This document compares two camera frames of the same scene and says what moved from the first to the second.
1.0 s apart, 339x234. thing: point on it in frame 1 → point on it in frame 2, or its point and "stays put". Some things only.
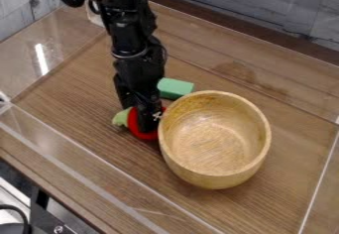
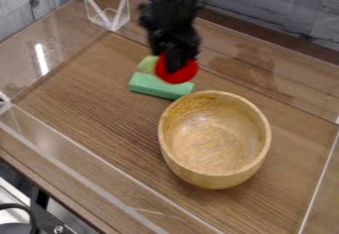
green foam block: [172, 88] stays put
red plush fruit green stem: [126, 117] → [154, 64]
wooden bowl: [215, 135] stays put
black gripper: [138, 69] → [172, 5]
